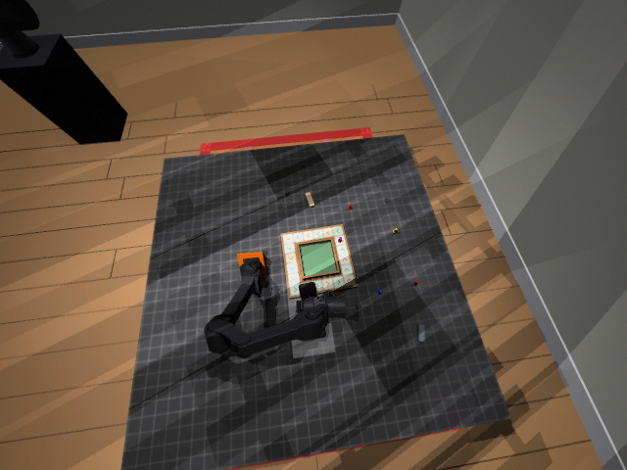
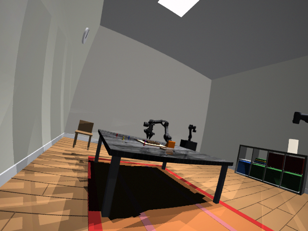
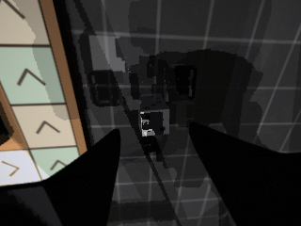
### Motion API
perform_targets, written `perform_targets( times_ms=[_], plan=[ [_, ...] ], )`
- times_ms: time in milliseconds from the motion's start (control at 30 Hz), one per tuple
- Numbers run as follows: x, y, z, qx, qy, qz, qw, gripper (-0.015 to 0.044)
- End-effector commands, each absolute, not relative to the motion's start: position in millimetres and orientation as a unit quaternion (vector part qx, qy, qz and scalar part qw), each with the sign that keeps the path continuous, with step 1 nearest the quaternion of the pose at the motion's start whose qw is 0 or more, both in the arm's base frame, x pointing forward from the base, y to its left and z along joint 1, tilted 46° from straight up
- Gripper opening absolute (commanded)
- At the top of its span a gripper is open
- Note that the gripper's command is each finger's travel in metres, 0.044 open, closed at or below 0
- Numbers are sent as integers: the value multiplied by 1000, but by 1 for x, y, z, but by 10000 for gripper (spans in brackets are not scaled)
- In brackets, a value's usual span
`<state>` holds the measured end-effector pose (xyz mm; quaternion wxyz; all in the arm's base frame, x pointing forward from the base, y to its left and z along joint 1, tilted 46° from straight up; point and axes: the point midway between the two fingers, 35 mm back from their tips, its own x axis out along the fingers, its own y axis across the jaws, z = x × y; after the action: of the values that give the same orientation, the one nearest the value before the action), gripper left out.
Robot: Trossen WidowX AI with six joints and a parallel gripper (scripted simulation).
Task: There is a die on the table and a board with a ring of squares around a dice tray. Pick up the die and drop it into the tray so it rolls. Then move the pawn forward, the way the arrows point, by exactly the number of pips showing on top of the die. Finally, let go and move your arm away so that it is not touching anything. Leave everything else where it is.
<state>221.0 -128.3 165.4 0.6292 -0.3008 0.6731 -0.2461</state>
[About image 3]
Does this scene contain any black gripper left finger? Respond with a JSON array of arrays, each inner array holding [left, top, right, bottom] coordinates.
[[0, 129, 120, 226]]

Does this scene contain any white die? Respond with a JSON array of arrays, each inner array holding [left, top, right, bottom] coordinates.
[[139, 100, 169, 137]]

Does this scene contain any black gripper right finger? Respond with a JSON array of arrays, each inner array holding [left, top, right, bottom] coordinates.
[[189, 122, 301, 226]]

